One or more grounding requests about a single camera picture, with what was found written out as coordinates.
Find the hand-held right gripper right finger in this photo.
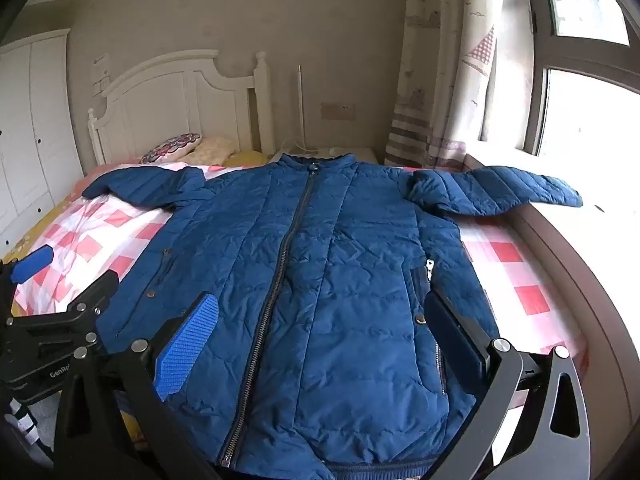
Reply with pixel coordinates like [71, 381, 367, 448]
[424, 290, 593, 480]

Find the printed beige curtain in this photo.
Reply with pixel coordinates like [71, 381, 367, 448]
[385, 0, 536, 171]

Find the white wooden headboard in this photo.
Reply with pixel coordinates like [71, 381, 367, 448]
[87, 49, 273, 166]

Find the dark framed window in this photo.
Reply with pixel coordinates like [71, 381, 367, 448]
[520, 0, 640, 161]

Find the grey window ledge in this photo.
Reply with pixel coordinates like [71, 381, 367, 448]
[462, 152, 640, 480]

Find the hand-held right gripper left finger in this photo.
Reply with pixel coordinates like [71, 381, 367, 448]
[52, 291, 236, 480]

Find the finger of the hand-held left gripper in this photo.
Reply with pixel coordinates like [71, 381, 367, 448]
[6, 269, 122, 333]
[0, 245, 54, 286]

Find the pink checked bed sheet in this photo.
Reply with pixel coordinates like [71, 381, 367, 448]
[12, 159, 590, 376]

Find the cream pillow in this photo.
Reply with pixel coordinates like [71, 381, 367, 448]
[189, 136, 238, 166]

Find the blue puffer jacket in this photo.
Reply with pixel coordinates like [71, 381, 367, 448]
[81, 152, 584, 480]

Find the white wall notice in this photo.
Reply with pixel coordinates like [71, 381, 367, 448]
[91, 55, 111, 96]

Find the white wardrobe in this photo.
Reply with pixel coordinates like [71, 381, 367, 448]
[0, 28, 86, 261]

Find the white slim pole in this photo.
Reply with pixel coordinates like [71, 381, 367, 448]
[295, 65, 307, 151]

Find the patterned round pillow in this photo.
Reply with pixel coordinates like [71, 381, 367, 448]
[140, 132, 202, 164]

